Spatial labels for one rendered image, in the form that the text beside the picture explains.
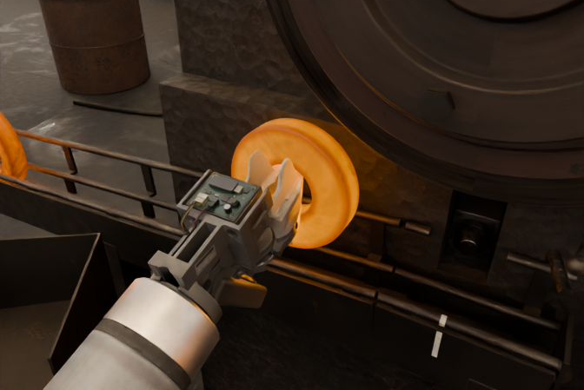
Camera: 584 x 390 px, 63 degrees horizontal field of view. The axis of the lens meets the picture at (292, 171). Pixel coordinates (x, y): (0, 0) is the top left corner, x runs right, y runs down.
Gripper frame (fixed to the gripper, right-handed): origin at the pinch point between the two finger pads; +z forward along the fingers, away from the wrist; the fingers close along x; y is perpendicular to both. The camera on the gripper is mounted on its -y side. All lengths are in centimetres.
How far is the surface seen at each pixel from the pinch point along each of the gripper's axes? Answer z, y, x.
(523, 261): 5.0, -9.7, -25.7
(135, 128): 93, -115, 167
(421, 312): -4.3, -12.2, -17.3
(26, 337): -26.5, -17.8, 29.6
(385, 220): 4.8, -10.0, -9.5
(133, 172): 60, -106, 133
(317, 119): 9.3, 0.2, 1.3
